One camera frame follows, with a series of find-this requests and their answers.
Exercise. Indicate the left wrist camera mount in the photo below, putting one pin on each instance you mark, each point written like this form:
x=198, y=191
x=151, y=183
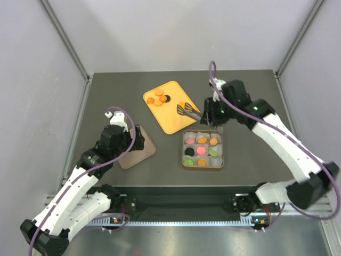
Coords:
x=116, y=118

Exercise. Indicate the brown flower cookie left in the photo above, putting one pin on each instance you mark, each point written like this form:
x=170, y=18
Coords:
x=150, y=101

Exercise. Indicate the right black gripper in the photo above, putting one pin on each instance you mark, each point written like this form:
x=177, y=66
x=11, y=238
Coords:
x=209, y=117

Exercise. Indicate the green cookie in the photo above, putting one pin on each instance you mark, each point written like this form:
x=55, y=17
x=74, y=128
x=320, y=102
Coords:
x=189, y=162
x=213, y=153

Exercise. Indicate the gold tin lid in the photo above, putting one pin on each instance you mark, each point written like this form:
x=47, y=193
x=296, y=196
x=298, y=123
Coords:
x=135, y=157

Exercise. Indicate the metal tongs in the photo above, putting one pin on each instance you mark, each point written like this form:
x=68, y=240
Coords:
x=189, y=111

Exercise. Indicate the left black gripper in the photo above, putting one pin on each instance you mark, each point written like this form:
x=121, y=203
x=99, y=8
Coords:
x=139, y=140

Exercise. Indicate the orange flower cookie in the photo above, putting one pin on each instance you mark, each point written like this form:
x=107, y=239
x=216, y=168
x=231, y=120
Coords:
x=213, y=141

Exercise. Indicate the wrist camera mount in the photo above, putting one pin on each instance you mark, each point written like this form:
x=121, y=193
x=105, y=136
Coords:
x=216, y=84
x=116, y=118

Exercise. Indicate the orange plastic tray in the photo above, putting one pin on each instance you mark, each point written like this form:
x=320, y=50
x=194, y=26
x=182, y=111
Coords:
x=166, y=115

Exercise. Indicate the pink sandwich cookie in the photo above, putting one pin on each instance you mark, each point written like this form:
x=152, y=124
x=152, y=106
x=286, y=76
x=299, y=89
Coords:
x=190, y=141

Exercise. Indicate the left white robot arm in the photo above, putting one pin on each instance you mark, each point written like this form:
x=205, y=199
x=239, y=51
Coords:
x=51, y=231

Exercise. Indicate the gold cookie tin box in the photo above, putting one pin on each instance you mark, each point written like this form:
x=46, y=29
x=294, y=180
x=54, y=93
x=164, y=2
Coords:
x=214, y=163

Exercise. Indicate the orange round cookie top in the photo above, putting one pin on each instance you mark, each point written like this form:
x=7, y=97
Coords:
x=158, y=92

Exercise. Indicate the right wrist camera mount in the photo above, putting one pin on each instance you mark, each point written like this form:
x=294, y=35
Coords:
x=216, y=84

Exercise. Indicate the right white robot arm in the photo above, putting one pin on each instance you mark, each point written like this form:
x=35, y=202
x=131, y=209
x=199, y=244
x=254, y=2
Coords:
x=312, y=176

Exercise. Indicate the round orange biscuit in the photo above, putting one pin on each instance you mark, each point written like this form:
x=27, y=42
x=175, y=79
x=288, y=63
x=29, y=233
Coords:
x=203, y=140

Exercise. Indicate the black sandwich cookie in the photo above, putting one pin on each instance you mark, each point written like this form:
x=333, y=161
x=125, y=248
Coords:
x=167, y=98
x=189, y=152

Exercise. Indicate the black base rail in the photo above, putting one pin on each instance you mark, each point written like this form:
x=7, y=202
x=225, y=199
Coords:
x=181, y=203

